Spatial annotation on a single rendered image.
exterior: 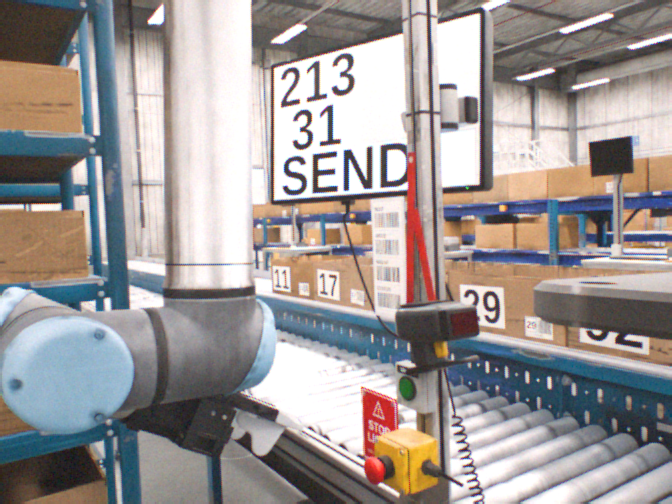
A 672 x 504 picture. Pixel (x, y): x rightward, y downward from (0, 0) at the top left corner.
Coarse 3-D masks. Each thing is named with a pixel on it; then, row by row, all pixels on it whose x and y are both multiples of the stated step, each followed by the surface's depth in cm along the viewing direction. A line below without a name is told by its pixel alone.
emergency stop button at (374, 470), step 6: (366, 462) 84; (372, 462) 83; (378, 462) 82; (366, 468) 83; (372, 468) 82; (378, 468) 82; (384, 468) 83; (366, 474) 83; (372, 474) 82; (378, 474) 82; (372, 480) 82; (378, 480) 82
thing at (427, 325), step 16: (416, 304) 80; (432, 304) 78; (448, 304) 77; (464, 304) 78; (400, 320) 82; (416, 320) 79; (432, 320) 76; (448, 320) 74; (464, 320) 75; (400, 336) 82; (416, 336) 79; (432, 336) 76; (448, 336) 74; (464, 336) 75; (416, 352) 81; (432, 352) 80; (416, 368) 81; (432, 368) 79
